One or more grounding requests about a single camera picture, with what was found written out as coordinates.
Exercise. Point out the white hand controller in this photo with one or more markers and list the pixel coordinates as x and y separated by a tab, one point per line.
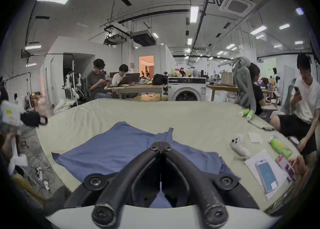
239	145

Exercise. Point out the phone with pink case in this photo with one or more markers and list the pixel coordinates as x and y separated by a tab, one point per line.
285	165

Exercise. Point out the phone with blue screen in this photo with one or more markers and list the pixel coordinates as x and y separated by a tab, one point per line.
266	176

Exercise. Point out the white washing machine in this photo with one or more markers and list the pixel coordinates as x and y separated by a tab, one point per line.
187	89

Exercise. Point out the white paper sheet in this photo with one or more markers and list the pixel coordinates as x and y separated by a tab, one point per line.
253	161

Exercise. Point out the person's left hand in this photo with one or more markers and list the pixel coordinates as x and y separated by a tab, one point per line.
5	140

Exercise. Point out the white power strip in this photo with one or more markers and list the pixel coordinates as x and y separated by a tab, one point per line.
39	173

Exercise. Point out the grey office chair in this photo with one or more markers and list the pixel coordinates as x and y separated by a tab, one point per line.
287	100
243	85

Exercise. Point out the wooden table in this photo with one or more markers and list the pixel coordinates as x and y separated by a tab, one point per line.
140	86
222	86

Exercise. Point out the green cylindrical can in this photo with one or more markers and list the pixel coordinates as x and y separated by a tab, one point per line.
280	146

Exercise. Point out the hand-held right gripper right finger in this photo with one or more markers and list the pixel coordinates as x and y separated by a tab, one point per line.
185	170

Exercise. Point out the bed with beige sheet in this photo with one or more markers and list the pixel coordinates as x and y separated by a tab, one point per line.
200	123

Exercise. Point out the small white card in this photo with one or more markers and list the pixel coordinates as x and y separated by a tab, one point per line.
255	137

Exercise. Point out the white robot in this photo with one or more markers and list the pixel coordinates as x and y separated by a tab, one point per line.
73	84

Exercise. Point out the green and white bottle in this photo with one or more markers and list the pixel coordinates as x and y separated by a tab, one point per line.
250	115
244	112

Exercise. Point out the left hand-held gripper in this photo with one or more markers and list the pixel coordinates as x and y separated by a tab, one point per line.
12	115

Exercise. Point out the dark blue shirt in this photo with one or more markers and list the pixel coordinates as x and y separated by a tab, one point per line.
112	148

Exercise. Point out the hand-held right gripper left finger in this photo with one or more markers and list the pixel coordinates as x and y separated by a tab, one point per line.
140	170

